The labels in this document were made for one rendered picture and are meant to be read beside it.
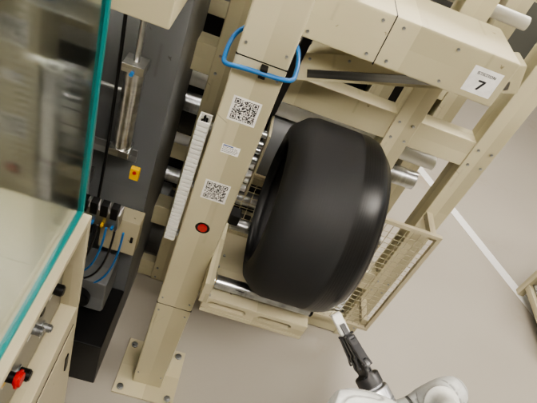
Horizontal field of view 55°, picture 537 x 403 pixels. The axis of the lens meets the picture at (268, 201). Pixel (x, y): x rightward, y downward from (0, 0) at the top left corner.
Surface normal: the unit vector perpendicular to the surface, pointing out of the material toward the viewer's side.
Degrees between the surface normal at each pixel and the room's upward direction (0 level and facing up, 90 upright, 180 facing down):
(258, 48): 90
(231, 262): 0
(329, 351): 0
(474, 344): 0
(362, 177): 20
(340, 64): 90
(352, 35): 90
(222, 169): 90
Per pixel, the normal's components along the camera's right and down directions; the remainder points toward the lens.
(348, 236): 0.10, 0.13
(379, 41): -0.11, 0.65
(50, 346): 0.32, -0.69
